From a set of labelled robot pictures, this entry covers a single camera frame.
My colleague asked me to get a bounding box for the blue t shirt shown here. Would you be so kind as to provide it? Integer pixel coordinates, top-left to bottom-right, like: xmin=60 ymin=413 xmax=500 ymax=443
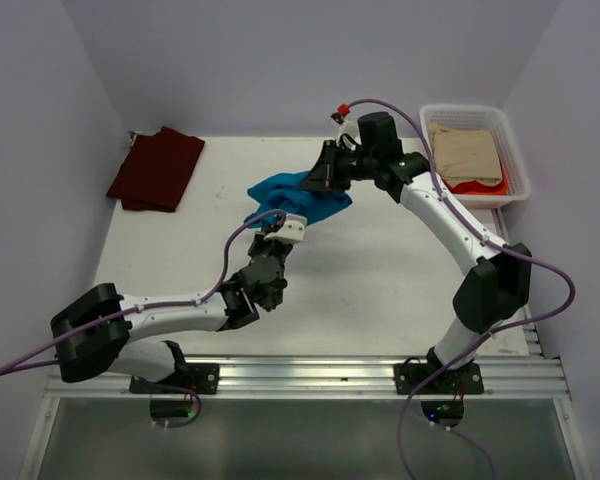
xmin=244 ymin=171 xmax=353 ymax=225

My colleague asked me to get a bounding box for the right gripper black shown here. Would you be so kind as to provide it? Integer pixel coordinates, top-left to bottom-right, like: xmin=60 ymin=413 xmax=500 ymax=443
xmin=300 ymin=139 xmax=378 ymax=193

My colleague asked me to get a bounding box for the white plastic basket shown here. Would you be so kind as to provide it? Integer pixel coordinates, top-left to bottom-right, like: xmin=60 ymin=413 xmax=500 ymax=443
xmin=420 ymin=104 xmax=531 ymax=209

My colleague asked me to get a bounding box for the metal corner bracket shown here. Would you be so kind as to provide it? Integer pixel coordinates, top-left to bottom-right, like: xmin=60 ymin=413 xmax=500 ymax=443
xmin=129 ymin=131 xmax=140 ymax=147

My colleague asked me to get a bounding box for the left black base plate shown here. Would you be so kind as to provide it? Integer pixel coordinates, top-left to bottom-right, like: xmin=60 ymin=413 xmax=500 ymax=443
xmin=129 ymin=363 xmax=220 ymax=395

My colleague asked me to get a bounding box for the beige folded t shirt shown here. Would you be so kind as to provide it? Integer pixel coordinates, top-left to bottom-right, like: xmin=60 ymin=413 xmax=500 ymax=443
xmin=428 ymin=122 xmax=501 ymax=185

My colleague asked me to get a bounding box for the red orange t shirt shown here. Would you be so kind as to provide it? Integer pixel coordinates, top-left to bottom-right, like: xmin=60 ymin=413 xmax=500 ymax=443
xmin=444 ymin=162 xmax=509 ymax=196

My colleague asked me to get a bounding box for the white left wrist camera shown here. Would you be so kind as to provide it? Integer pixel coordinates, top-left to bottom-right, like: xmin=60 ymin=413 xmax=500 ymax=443
xmin=264 ymin=214 xmax=307 ymax=245

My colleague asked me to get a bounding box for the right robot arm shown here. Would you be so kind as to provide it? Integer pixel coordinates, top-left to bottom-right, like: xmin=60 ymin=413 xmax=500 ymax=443
xmin=300 ymin=112 xmax=531 ymax=393

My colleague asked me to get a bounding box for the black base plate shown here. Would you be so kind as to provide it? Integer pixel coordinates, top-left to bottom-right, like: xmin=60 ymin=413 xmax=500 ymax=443
xmin=129 ymin=363 xmax=220 ymax=395
xmin=393 ymin=357 xmax=485 ymax=395

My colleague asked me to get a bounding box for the aluminium mounting rail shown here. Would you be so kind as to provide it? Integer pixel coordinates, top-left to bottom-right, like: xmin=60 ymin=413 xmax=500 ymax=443
xmin=44 ymin=353 xmax=574 ymax=401

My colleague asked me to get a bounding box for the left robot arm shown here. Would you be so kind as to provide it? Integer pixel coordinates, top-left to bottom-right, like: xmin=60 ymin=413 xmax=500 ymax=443
xmin=50 ymin=229 xmax=304 ymax=393

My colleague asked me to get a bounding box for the folded maroon t shirt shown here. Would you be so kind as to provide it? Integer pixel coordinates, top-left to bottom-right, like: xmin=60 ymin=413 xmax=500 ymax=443
xmin=106 ymin=126 xmax=205 ymax=213

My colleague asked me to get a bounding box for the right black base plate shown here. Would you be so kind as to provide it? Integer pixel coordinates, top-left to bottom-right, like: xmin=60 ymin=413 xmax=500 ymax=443
xmin=393 ymin=357 xmax=485 ymax=395

